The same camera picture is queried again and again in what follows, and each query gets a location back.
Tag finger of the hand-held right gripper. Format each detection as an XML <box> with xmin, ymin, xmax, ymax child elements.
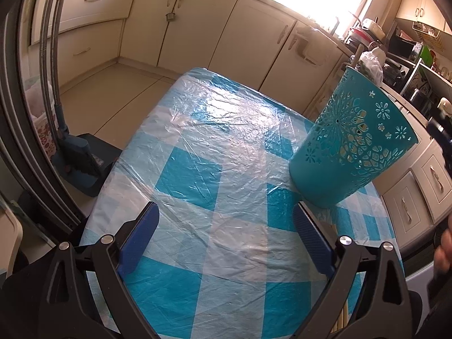
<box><xmin>426</xmin><ymin>117</ymin><xmax>449</xmax><ymax>144</ymax></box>

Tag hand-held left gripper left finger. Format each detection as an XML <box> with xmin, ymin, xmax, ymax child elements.
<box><xmin>35</xmin><ymin>201</ymin><xmax>160</xmax><ymax>339</ymax></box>

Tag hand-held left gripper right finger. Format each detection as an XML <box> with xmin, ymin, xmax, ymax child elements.
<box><xmin>292</xmin><ymin>201</ymin><xmax>414</xmax><ymax>339</ymax></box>

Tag teal perforated plastic basket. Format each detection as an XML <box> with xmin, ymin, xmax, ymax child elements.
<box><xmin>289</xmin><ymin>65</ymin><xmax>421</xmax><ymax>209</ymax></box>

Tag bundle of wooden chopsticks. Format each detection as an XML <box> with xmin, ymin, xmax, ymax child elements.
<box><xmin>328</xmin><ymin>219</ymin><xmax>349</xmax><ymax>339</ymax></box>

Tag person's right forearm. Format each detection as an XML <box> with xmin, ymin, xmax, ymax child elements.
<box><xmin>424</xmin><ymin>277</ymin><xmax>452</xmax><ymax>339</ymax></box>

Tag person's right hand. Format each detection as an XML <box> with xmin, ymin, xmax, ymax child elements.
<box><xmin>433</xmin><ymin>229</ymin><xmax>452</xmax><ymax>280</ymax></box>

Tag metal pot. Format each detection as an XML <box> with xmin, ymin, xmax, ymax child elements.
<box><xmin>410</xmin><ymin>88</ymin><xmax>431</xmax><ymax>114</ymax></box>

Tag cream cabinet with drawers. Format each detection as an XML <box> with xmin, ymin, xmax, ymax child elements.
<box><xmin>381</xmin><ymin>123</ymin><xmax>452</xmax><ymax>255</ymax></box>

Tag green plastic board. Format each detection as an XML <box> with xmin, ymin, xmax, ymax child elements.
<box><xmin>418</xmin><ymin>45</ymin><xmax>434</xmax><ymax>66</ymax></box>

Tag dark blue dustpan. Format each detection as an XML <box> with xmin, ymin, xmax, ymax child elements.
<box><xmin>63</xmin><ymin>133</ymin><xmax>123</xmax><ymax>197</ymax></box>

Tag clear plastic bag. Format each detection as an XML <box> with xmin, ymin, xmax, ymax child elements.
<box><xmin>358</xmin><ymin>51</ymin><xmax>384</xmax><ymax>86</ymax></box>

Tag blue white checked tablecloth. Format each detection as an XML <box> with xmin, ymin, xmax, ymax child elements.
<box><xmin>79</xmin><ymin>66</ymin><xmax>407</xmax><ymax>339</ymax></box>

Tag dish rack with dishes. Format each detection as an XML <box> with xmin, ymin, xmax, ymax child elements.
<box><xmin>344</xmin><ymin>17</ymin><xmax>388</xmax><ymax>49</ymax></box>

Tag white plastic chair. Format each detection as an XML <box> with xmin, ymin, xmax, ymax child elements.
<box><xmin>0</xmin><ymin>201</ymin><xmax>24</xmax><ymax>277</ymax></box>

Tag floral plastic bag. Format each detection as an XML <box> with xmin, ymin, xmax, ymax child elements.
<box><xmin>25</xmin><ymin>78</ymin><xmax>59</xmax><ymax>158</ymax></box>

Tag white door hanging holder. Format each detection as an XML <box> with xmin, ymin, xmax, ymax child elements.
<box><xmin>296</xmin><ymin>33</ymin><xmax>327</xmax><ymax>65</ymax></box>

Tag cream kitchen base cabinets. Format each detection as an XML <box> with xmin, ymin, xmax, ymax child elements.
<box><xmin>31</xmin><ymin>0</ymin><xmax>351</xmax><ymax>114</ymax></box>

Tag cream wall cabinet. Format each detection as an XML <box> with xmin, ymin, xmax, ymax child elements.
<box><xmin>395</xmin><ymin>0</ymin><xmax>452</xmax><ymax>36</ymax></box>

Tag grey sliding door frame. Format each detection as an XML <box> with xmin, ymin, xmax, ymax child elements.
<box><xmin>0</xmin><ymin>0</ymin><xmax>86</xmax><ymax>248</ymax></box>

